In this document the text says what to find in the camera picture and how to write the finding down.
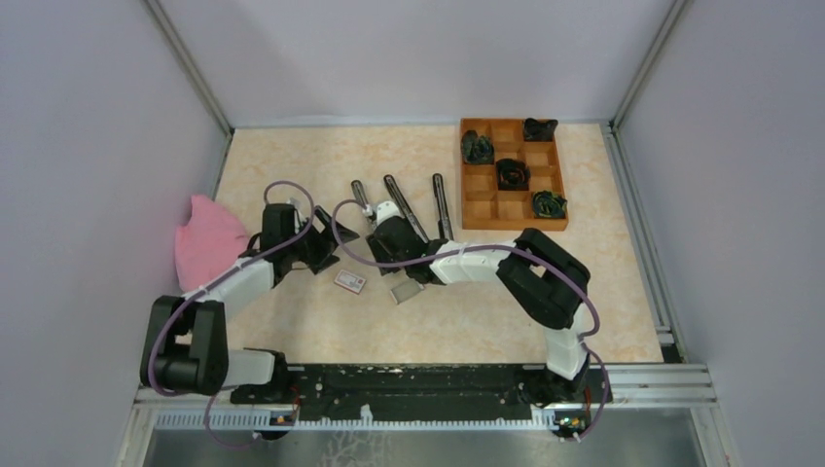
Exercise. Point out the blue green rolled sock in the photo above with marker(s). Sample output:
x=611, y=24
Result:
x=548, y=205

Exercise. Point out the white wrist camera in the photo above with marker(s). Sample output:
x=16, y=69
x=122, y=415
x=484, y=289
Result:
x=381, y=212
x=299, y=217

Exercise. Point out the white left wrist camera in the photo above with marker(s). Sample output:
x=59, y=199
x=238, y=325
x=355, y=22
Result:
x=299, y=217

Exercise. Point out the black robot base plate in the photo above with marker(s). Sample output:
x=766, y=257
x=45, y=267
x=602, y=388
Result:
x=433, y=396

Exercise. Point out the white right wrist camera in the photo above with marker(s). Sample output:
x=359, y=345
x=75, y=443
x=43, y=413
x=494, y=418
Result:
x=381, y=212

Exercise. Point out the red white staple box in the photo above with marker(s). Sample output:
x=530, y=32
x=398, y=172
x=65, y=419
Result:
x=350, y=281

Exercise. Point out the green camouflage rolled sock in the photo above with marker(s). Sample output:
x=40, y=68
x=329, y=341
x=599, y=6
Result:
x=476, y=149

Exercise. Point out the staple box tray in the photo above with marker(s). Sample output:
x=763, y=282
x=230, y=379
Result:
x=406, y=290

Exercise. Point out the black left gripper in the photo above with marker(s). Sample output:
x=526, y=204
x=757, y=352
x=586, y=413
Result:
x=326, y=243

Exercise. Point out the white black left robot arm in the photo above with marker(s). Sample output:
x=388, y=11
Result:
x=186, y=345

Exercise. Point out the dark rolled sock back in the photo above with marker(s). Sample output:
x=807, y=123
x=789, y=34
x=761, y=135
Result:
x=534, y=130

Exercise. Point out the wooden compartment tray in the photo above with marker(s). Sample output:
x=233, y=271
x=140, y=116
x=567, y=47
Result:
x=483, y=206

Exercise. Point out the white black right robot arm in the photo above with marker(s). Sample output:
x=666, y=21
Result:
x=547, y=282

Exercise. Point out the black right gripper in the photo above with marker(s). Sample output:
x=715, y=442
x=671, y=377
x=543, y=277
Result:
x=377, y=248

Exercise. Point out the black stapler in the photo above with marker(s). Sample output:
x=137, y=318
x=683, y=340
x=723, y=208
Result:
x=397, y=196
x=444, y=222

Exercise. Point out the pink cloth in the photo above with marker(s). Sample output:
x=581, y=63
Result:
x=208, y=244

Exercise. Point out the grey silver stapler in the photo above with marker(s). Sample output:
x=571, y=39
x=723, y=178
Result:
x=359, y=193

